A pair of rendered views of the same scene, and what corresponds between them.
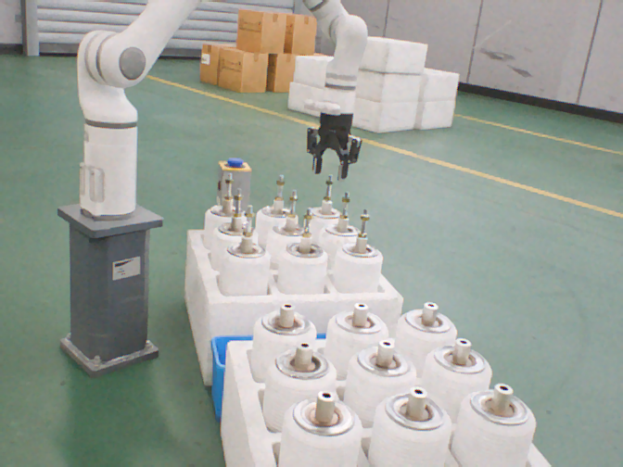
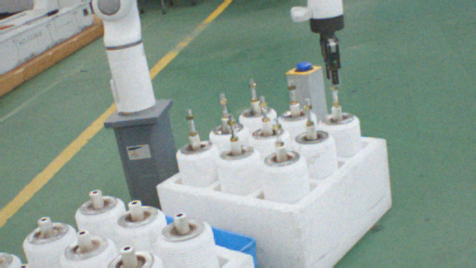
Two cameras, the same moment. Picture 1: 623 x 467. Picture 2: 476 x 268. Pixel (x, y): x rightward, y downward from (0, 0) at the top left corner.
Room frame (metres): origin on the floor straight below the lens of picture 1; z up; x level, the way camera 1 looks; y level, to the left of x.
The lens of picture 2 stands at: (0.57, -1.10, 0.75)
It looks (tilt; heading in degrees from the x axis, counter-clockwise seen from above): 20 degrees down; 59
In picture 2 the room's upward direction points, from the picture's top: 10 degrees counter-clockwise
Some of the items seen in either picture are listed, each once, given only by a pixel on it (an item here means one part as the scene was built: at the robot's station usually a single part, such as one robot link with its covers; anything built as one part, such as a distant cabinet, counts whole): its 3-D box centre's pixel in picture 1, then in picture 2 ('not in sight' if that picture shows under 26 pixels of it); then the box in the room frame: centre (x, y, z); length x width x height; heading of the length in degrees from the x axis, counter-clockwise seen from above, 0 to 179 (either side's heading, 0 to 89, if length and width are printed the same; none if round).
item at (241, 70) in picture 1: (243, 69); not in sight; (5.25, 0.68, 0.15); 0.30 x 0.24 x 0.30; 45
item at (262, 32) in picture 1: (260, 31); not in sight; (5.36, 0.58, 0.45); 0.30 x 0.24 x 0.30; 48
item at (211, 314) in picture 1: (283, 297); (278, 196); (1.33, 0.05, 0.09); 0.39 x 0.39 x 0.18; 18
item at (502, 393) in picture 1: (501, 398); not in sight; (0.73, -0.27, 0.26); 0.02 x 0.02 x 0.03
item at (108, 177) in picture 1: (110, 169); (131, 78); (1.17, 0.38, 0.39); 0.09 x 0.09 x 0.17; 46
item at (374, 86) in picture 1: (377, 82); not in sight; (4.30, -0.31, 0.27); 0.39 x 0.39 x 0.18; 48
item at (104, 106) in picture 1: (110, 82); (117, 16); (1.17, 0.38, 0.54); 0.09 x 0.09 x 0.17; 54
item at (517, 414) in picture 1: (499, 408); not in sight; (0.73, -0.27, 0.25); 0.08 x 0.08 x 0.01
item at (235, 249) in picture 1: (246, 250); (196, 147); (1.18, 0.12, 0.25); 0.08 x 0.08 x 0.01
